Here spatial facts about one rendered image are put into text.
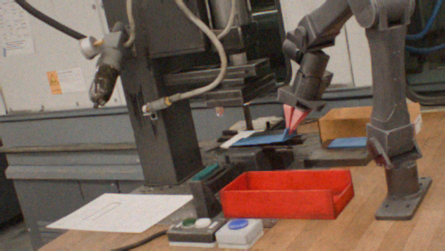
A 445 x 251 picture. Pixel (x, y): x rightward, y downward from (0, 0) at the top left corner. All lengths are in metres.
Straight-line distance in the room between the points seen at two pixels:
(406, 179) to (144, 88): 0.71
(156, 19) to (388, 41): 0.61
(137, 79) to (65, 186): 1.51
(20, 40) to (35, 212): 0.87
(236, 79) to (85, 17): 1.33
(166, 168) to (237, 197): 0.37
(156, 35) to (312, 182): 0.52
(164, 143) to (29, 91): 1.54
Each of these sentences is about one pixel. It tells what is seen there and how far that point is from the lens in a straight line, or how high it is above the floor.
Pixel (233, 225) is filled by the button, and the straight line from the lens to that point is 1.17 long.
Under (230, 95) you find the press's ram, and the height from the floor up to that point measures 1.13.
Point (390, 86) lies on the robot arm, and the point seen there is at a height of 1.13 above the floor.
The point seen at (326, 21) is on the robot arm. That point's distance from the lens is 1.28.
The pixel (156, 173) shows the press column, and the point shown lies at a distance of 1.64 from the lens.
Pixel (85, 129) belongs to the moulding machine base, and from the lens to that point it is 2.80.
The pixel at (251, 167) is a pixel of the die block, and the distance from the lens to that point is 1.43.
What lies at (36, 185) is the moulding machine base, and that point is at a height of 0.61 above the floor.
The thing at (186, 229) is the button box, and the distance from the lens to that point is 1.22.
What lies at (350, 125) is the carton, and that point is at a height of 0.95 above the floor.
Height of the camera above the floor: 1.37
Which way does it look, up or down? 13 degrees down
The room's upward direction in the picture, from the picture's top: 11 degrees counter-clockwise
